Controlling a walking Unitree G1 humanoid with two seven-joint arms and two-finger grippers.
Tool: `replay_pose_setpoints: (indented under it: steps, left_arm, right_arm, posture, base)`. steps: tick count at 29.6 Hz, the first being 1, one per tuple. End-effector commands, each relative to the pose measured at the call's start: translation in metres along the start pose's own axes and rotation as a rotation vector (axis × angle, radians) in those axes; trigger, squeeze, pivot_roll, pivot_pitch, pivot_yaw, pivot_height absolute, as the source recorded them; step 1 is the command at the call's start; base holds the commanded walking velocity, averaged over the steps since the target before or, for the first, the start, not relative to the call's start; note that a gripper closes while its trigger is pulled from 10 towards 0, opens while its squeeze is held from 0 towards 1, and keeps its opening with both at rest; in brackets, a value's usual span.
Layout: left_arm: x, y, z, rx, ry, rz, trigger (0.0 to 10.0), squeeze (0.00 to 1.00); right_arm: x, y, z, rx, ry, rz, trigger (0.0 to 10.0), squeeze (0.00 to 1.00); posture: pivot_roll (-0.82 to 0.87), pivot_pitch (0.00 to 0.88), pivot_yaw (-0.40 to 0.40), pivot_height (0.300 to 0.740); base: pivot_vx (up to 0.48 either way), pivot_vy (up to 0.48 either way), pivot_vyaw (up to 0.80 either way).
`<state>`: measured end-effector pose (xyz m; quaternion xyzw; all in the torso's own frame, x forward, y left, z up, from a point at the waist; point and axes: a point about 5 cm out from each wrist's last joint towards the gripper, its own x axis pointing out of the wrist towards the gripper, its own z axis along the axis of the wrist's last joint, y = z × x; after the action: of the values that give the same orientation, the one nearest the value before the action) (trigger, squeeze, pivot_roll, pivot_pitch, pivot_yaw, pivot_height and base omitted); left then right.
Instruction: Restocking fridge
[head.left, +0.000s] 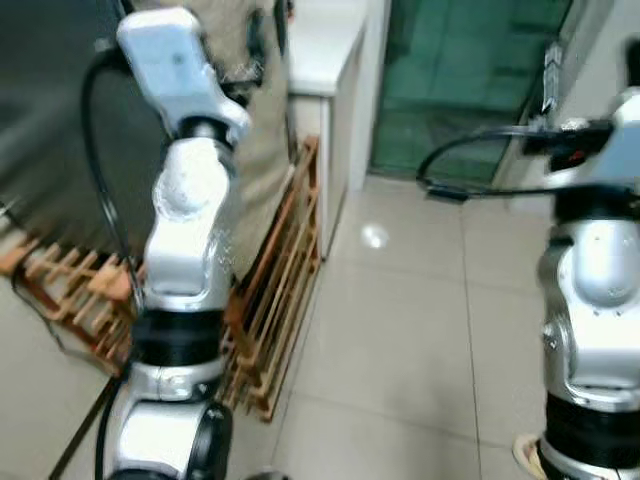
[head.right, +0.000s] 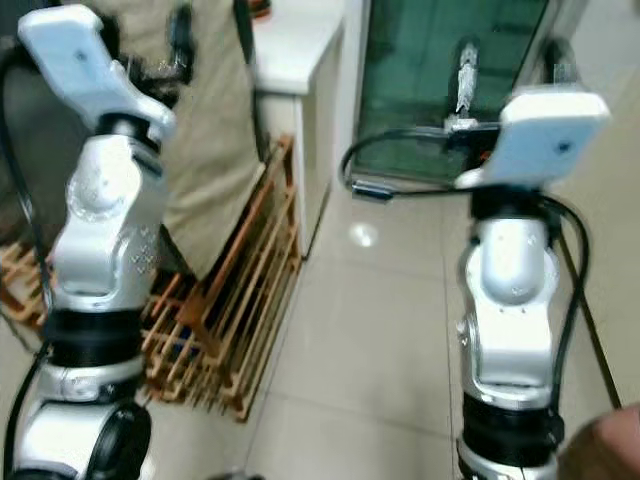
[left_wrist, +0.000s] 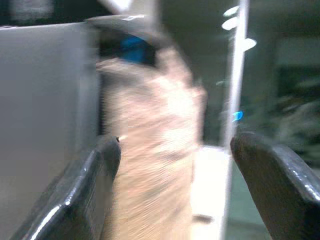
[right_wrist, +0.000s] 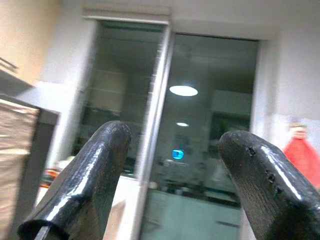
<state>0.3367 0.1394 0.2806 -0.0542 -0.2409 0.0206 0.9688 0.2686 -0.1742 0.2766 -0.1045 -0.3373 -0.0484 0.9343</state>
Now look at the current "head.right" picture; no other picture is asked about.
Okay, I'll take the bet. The beige cloth fridge cover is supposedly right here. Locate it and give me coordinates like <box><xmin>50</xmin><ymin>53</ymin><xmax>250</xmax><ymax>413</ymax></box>
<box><xmin>95</xmin><ymin>0</ymin><xmax>256</xmax><ymax>281</ymax></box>

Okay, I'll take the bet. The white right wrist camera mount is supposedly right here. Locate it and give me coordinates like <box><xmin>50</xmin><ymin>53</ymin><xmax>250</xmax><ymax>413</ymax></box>
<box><xmin>455</xmin><ymin>88</ymin><xmax>611</xmax><ymax>191</ymax></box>

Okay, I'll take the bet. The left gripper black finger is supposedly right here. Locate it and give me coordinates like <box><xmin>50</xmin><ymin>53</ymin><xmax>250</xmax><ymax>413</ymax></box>
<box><xmin>168</xmin><ymin>5</ymin><xmax>198</xmax><ymax>71</ymax></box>

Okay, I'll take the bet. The green glass door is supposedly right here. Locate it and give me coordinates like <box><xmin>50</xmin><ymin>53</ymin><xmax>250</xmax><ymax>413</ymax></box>
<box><xmin>345</xmin><ymin>0</ymin><xmax>556</xmax><ymax>186</ymax></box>

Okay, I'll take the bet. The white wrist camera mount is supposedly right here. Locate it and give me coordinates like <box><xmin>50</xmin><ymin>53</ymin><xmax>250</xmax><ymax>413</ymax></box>
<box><xmin>455</xmin><ymin>88</ymin><xmax>611</xmax><ymax>191</ymax></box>
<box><xmin>18</xmin><ymin>5</ymin><xmax>176</xmax><ymax>141</ymax></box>

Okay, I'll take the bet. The wooden slatted rack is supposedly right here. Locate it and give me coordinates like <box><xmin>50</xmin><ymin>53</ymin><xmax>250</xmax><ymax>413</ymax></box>
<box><xmin>0</xmin><ymin>135</ymin><xmax>306</xmax><ymax>421</ymax></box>

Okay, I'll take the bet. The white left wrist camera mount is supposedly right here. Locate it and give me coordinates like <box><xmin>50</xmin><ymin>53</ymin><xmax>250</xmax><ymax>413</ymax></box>
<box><xmin>18</xmin><ymin>5</ymin><xmax>176</xmax><ymax>141</ymax></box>

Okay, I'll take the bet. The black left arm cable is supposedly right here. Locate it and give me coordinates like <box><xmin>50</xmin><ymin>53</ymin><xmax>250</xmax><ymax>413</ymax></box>
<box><xmin>0</xmin><ymin>40</ymin><xmax>61</xmax><ymax>480</ymax></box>

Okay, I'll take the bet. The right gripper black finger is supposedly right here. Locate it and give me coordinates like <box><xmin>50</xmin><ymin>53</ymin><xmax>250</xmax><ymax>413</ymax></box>
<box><xmin>456</xmin><ymin>40</ymin><xmax>480</xmax><ymax>121</ymax></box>
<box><xmin>543</xmin><ymin>38</ymin><xmax>577</xmax><ymax>91</ymax></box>

